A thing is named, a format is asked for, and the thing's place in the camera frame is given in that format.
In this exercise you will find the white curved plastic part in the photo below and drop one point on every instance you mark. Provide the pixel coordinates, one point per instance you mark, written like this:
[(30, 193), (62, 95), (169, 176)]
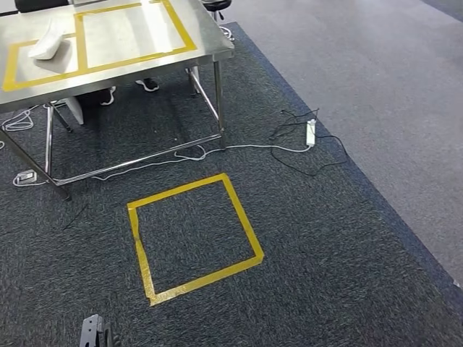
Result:
[(47, 43)]

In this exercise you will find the steel workbench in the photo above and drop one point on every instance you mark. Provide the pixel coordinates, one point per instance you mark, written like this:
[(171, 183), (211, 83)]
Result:
[(108, 48)]

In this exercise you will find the black swivel stool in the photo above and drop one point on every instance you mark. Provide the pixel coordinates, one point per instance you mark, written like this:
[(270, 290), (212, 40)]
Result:
[(217, 6)]

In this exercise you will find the yellow tape outline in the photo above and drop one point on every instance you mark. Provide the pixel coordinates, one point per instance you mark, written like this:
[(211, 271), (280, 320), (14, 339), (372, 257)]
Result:
[(81, 48)]

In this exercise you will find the white power strip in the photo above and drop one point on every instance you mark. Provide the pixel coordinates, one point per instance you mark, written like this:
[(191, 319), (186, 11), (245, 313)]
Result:
[(310, 132), (26, 176)]

